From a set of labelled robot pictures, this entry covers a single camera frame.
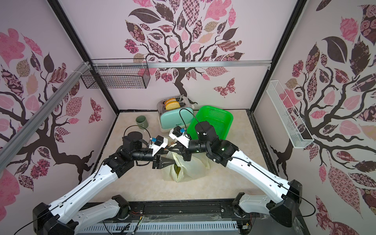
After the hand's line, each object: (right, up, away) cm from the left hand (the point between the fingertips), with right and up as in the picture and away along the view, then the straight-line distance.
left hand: (174, 159), depth 65 cm
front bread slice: (-5, +29, +33) cm, 44 cm away
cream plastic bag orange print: (+9, -4, -1) cm, 10 cm away
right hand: (-1, +5, -2) cm, 5 cm away
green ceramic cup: (-30, +19, +43) cm, 55 cm away
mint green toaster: (-4, +25, +31) cm, 40 cm away
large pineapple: (+1, -5, +1) cm, 5 cm away
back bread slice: (-7, +33, +35) cm, 48 cm away
